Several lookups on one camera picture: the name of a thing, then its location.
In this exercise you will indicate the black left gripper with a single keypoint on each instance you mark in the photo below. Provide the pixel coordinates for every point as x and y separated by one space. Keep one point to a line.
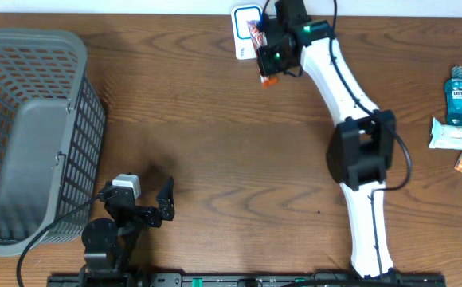
164 202

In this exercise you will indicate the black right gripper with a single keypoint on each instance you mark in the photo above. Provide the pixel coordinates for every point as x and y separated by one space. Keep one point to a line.
267 66

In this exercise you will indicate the red Top chocolate bar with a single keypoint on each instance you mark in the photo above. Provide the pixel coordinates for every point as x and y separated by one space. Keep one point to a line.
258 41

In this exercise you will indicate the blue mouthwash bottle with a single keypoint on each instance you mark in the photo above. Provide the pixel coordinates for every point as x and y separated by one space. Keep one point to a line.
453 93

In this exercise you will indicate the light blue wet wipes pack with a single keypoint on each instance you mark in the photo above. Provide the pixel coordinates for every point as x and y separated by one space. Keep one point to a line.
445 136

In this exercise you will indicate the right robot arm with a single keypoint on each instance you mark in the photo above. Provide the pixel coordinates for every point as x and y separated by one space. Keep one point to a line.
361 148

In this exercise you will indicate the white barcode scanner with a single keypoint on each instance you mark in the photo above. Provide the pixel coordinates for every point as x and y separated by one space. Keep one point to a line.
240 15

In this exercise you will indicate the grey plastic shopping basket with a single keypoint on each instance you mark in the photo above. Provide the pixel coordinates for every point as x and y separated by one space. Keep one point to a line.
51 132

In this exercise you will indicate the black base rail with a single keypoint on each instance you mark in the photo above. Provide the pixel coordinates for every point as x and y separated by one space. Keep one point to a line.
328 278

